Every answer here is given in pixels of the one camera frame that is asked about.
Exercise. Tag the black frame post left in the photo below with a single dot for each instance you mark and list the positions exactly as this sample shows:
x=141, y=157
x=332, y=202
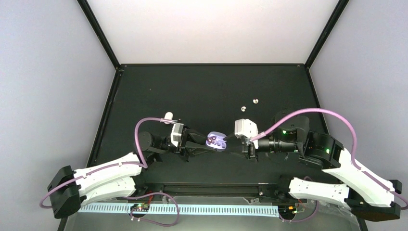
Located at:
x=89, y=14

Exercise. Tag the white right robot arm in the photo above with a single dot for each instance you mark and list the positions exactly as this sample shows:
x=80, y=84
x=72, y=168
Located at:
x=365, y=194

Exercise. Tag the light blue slotted cable duct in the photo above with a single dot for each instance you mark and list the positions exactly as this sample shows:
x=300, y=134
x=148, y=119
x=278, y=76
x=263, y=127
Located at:
x=170, y=209

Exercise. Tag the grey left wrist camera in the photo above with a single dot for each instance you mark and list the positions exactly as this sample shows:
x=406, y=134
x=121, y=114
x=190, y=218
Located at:
x=176, y=134

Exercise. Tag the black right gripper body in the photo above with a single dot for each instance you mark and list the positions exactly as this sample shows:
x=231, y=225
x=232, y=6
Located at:
x=248, y=148

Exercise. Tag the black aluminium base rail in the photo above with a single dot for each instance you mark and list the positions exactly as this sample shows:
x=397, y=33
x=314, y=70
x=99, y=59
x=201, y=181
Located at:
x=265, y=192

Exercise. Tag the black frame post right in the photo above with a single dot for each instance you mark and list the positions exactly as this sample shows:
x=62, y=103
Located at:
x=329, y=26

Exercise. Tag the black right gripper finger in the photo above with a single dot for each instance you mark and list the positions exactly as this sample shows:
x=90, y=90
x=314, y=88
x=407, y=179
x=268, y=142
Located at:
x=236, y=137
x=240, y=155

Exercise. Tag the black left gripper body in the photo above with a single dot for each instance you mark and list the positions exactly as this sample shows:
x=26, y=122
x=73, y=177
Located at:
x=181, y=149

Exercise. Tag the white oval capsule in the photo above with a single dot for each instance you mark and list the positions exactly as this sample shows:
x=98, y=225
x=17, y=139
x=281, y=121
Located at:
x=168, y=116

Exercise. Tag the black frame post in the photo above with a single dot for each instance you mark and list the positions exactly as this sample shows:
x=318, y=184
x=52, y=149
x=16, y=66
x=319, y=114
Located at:
x=329, y=26
x=89, y=14

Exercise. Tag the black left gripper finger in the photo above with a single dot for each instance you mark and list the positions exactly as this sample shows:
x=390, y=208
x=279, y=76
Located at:
x=196, y=137
x=194, y=149

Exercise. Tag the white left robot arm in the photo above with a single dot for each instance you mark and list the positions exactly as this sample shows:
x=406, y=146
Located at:
x=70, y=190

